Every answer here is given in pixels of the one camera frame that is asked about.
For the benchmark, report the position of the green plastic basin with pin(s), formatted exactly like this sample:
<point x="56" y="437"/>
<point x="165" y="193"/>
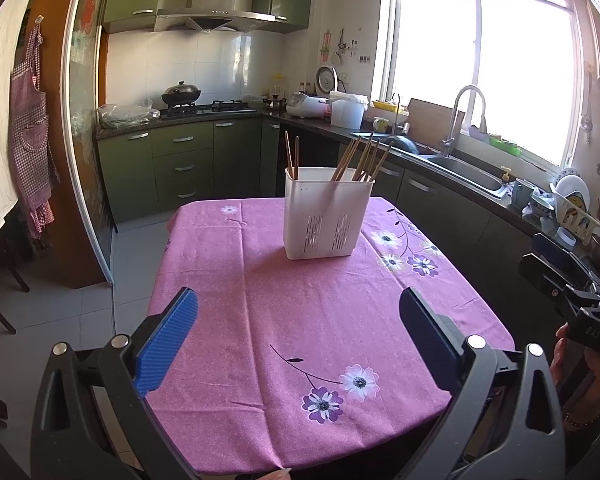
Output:
<point x="505" y="146"/>

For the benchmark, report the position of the white hanging sheet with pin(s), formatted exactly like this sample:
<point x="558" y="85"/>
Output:
<point x="0" y="110"/>

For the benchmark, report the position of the round open cooker lid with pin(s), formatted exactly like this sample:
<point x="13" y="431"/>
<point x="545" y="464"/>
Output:
<point x="326" y="80"/>

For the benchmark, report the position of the checked apron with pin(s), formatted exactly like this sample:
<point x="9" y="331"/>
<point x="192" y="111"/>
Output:
<point x="30" y="135"/>

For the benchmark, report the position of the patterned bowl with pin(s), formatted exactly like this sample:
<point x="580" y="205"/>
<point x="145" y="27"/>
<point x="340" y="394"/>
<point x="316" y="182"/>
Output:
<point x="541" y="206"/>

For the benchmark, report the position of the grey green mug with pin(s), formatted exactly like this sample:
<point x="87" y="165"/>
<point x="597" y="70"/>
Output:
<point x="521" y="195"/>

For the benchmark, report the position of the purple floral tablecloth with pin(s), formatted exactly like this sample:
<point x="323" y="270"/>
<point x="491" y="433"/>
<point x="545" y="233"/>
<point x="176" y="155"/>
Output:
<point x="280" y="310"/>

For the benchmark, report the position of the tall steel kitchen faucet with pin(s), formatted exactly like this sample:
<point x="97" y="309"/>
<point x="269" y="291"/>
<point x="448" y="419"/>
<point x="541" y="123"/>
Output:
<point x="451" y="130"/>

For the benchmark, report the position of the white plate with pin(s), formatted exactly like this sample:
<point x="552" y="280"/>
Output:
<point x="572" y="182"/>

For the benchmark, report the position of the black gas stove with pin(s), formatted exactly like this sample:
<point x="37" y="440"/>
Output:
<point x="225" y="107"/>

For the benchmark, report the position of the black stone countertop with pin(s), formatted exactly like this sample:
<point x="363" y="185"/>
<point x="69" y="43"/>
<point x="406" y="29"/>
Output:
<point x="522" y="220"/>

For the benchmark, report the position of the white dish rack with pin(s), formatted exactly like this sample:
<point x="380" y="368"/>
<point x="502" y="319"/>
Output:
<point x="580" y="225"/>

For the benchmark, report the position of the small cream cup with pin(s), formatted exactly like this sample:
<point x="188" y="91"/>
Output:
<point x="380" y="125"/>

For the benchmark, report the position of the green base cabinets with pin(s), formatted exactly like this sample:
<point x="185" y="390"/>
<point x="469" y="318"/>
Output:
<point x="180" y="170"/>

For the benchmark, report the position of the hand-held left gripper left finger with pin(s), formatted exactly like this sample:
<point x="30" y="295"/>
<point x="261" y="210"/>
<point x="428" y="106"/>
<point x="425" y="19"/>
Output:
<point x="167" y="340"/>

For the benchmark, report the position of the window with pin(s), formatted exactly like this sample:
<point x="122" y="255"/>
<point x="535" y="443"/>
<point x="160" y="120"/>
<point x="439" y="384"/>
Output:
<point x="430" y="45"/>

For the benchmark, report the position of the clear plastic bag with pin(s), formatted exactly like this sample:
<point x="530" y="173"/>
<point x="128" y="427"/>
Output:
<point x="127" y="116"/>

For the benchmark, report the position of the person's right forearm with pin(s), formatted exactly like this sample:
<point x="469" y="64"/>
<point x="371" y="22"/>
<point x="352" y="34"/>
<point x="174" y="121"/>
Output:
<point x="595" y="447"/>

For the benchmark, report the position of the bunch of wooden chopsticks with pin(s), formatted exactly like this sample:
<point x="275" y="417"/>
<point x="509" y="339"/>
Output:
<point x="362" y="172"/>

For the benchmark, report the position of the black wok with lid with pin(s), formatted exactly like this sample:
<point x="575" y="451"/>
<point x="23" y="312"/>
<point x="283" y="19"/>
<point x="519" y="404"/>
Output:
<point x="181" y="94"/>

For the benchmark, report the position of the lilac plastic container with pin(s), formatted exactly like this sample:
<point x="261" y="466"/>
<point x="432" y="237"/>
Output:
<point x="480" y="135"/>

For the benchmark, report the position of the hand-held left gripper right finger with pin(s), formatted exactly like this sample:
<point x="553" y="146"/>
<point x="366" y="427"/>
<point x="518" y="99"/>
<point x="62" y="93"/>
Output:
<point x="427" y="340"/>

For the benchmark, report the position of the white rice cooker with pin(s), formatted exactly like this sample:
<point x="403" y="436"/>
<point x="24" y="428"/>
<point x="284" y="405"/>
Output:
<point x="305" y="106"/>

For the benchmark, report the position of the steel double sink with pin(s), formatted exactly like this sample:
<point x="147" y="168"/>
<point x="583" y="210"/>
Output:
<point x="472" y="177"/>

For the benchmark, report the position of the cluster of sauce bottles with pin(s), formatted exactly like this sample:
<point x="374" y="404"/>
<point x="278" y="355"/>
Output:
<point x="307" y="87"/>

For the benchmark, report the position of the patterned glass sliding door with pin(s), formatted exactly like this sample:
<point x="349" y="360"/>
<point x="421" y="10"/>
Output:
<point x="87" y="110"/>

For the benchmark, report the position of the small black pot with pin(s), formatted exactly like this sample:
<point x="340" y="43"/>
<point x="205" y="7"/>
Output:
<point x="275" y="102"/>

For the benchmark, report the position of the yellow plastic rack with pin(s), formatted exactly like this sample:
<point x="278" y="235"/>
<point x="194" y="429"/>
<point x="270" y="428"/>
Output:
<point x="387" y="106"/>

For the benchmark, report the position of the wooden cutting board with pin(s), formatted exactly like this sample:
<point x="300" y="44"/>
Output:
<point x="430" y="122"/>

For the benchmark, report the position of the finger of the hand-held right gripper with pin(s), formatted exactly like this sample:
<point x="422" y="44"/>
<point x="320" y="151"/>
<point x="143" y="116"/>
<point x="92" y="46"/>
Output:
<point x="552" y="252"/>
<point x="550" y="282"/>

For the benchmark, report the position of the white plastic utensil holder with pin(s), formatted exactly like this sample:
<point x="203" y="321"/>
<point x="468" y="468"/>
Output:
<point x="320" y="200"/>

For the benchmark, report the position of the hanging small kitchen tool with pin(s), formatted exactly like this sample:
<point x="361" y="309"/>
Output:
<point x="341" y="45"/>

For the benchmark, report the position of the hanging pink brush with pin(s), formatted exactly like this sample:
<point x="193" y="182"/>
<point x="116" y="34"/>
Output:
<point x="326" y="45"/>

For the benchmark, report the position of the dark wooden chair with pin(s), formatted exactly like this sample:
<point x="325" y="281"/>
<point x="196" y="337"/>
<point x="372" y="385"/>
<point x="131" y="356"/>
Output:
<point x="2" y="265"/>

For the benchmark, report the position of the small steel faucet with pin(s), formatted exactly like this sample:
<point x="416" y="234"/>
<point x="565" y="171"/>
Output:
<point x="396" y="120"/>

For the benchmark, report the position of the white bucket with bag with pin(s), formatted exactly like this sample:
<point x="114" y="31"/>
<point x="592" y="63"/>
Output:
<point x="347" y="112"/>

